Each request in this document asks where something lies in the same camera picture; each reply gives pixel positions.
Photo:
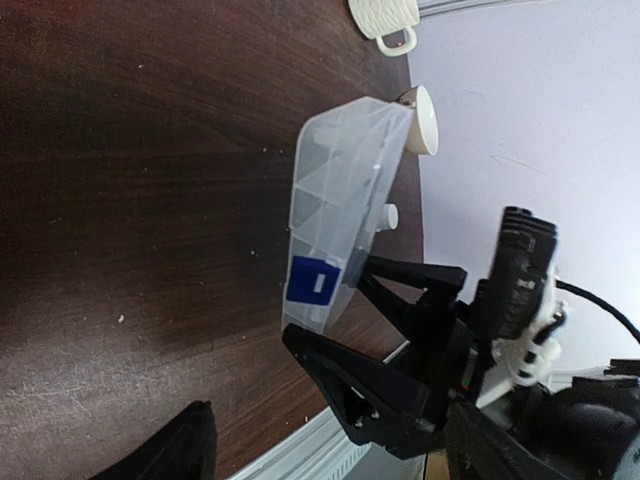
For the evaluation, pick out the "white pill bottle far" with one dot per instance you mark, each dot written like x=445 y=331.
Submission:
x=388 y=219

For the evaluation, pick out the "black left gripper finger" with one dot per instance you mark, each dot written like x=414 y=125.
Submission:
x=185 y=448

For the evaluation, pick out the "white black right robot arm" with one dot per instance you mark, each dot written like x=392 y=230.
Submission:
x=587 y=431

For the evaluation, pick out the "small white bowl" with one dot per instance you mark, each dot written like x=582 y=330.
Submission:
x=423 y=136

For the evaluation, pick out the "clear plastic pill organizer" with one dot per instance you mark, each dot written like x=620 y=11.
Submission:
x=345 y=164

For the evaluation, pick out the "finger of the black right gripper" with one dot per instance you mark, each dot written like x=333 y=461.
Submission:
x=417 y=299
x=372 y=402

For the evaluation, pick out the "cream ribbed mug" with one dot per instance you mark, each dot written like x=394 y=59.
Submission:
x=377 y=19

